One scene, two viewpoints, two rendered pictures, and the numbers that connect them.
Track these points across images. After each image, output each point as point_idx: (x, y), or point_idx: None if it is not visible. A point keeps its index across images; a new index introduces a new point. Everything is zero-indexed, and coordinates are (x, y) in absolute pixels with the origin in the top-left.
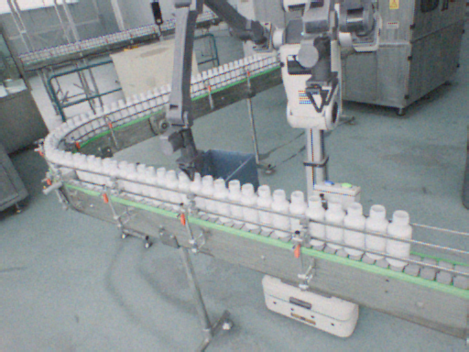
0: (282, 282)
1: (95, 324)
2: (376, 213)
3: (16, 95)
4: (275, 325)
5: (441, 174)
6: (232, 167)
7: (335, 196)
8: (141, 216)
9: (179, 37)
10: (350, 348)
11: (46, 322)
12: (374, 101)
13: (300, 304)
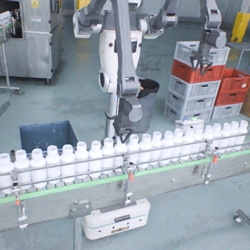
0: (102, 212)
1: None
2: (237, 124)
3: None
4: (102, 248)
5: (102, 116)
6: (43, 137)
7: (195, 125)
8: (48, 203)
9: (124, 17)
10: (149, 229)
11: None
12: (28, 75)
13: (124, 219)
